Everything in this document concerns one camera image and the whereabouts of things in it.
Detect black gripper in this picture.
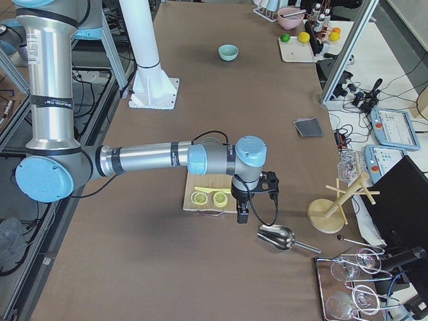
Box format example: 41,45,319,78
231,171,279,223

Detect light green bowl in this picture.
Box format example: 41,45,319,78
218,44,239,62

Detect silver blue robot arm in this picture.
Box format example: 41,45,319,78
15,1,279,223

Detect pink bowl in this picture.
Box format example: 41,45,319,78
278,7,304,30

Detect lemon slice near knife tip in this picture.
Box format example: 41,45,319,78
213,191,228,208

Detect bamboo cutting board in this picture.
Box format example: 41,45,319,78
183,173,236,216

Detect metal scoop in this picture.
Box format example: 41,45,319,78
257,225,321,254

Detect yellow plastic knife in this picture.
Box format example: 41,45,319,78
194,186,231,194

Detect wooden cup tree stand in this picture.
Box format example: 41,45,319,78
307,154,381,233

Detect grey folded cloth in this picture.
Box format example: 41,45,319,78
293,117,324,138

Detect clear plastic bag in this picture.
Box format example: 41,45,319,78
337,151,366,185

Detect upper wine glass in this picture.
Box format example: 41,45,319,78
330,248,382,282

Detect wine glass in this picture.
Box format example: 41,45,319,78
326,285,381,320
330,248,382,282

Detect lower wine glass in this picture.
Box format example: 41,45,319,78
326,285,381,320

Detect lower teach pendant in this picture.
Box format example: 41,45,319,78
364,144,407,183

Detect teach pendant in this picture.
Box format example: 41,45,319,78
364,144,407,183
370,107,421,150

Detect black monitor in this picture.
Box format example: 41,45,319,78
363,156,427,249

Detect beige rabbit tray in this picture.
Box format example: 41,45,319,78
278,36,314,63

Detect upper teach pendant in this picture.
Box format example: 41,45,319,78
370,107,421,150

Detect green lime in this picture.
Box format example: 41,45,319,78
280,33,290,42

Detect yellow lemon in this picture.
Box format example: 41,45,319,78
328,32,340,42
298,32,310,43

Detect black camera cable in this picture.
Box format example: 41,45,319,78
246,187,280,226

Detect lemon slice near knife handle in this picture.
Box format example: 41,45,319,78
190,191,208,205

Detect wire glass rack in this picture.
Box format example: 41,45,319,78
315,247,401,320

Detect white pedestal column base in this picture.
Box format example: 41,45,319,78
120,0,179,110

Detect aluminium frame post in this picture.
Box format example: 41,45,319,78
320,0,379,104

